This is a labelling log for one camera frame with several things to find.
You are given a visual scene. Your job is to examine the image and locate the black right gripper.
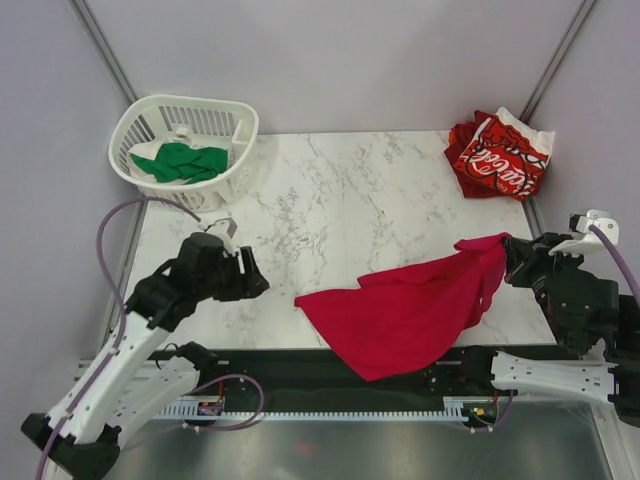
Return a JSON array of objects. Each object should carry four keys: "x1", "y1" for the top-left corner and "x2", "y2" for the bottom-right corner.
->
[{"x1": 500, "y1": 229, "x2": 584, "y2": 346}]

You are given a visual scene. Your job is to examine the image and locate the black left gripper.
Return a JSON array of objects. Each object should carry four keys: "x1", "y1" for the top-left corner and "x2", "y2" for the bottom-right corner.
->
[{"x1": 196, "y1": 246, "x2": 269, "y2": 302}]

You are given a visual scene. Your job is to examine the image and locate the crimson red t shirt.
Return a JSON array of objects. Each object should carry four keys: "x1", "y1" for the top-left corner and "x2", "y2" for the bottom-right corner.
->
[{"x1": 294, "y1": 233, "x2": 508, "y2": 381}]

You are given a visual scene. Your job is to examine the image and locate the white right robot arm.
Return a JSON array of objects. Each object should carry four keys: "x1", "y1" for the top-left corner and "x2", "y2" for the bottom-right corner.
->
[{"x1": 457, "y1": 224, "x2": 639, "y2": 427}]

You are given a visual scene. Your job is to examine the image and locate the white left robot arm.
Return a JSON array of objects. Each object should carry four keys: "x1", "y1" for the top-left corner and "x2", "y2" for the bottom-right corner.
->
[{"x1": 21, "y1": 232, "x2": 269, "y2": 479}]

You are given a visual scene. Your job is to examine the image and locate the red coca-cola print shirt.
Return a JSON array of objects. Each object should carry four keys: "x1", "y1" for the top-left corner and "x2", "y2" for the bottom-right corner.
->
[{"x1": 455, "y1": 107, "x2": 556, "y2": 202}]

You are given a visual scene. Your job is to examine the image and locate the green t shirt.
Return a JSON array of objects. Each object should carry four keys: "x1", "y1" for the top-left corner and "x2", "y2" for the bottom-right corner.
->
[{"x1": 134, "y1": 142, "x2": 230, "y2": 184}]

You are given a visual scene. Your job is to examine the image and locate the white plastic laundry basket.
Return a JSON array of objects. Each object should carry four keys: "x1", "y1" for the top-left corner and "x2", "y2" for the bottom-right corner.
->
[{"x1": 108, "y1": 94, "x2": 259, "y2": 212}]

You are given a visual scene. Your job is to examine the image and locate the white cloth in basket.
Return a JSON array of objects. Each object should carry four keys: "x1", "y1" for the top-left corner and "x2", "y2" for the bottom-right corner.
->
[{"x1": 126, "y1": 140, "x2": 164, "y2": 182}]

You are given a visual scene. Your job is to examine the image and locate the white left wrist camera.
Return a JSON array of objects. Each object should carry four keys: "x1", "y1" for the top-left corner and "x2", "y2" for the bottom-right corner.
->
[{"x1": 198, "y1": 217, "x2": 237, "y2": 253}]

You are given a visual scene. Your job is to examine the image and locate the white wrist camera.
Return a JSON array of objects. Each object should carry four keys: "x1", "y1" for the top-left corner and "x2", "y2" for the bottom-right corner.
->
[
  {"x1": 549, "y1": 209, "x2": 620, "y2": 257},
  {"x1": 198, "y1": 217, "x2": 237, "y2": 253}
]

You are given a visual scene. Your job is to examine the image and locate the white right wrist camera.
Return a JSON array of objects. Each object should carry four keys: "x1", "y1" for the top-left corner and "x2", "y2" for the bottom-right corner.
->
[{"x1": 549, "y1": 209, "x2": 620, "y2": 257}]

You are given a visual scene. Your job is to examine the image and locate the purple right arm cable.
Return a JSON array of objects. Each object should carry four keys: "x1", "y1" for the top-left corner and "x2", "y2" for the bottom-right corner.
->
[{"x1": 469, "y1": 224, "x2": 640, "y2": 434}]

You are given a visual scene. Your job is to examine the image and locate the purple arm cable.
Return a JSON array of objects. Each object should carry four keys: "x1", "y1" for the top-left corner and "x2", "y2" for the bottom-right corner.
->
[
  {"x1": 469, "y1": 224, "x2": 640, "y2": 434},
  {"x1": 32, "y1": 197, "x2": 265, "y2": 480}
]

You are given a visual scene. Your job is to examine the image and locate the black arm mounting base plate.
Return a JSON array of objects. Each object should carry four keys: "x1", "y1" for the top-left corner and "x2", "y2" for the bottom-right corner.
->
[{"x1": 149, "y1": 347, "x2": 516, "y2": 414}]

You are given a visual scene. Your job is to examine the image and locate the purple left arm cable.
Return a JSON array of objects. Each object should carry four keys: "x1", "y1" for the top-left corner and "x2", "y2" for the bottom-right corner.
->
[{"x1": 32, "y1": 197, "x2": 265, "y2": 480}]

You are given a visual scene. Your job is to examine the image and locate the aluminium frame rail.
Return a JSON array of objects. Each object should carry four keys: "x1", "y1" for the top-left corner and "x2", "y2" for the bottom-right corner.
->
[{"x1": 65, "y1": 356, "x2": 161, "y2": 400}]

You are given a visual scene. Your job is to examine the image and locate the white slotted cable duct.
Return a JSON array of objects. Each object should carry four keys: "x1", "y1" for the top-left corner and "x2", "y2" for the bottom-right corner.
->
[{"x1": 153, "y1": 398, "x2": 495, "y2": 422}]

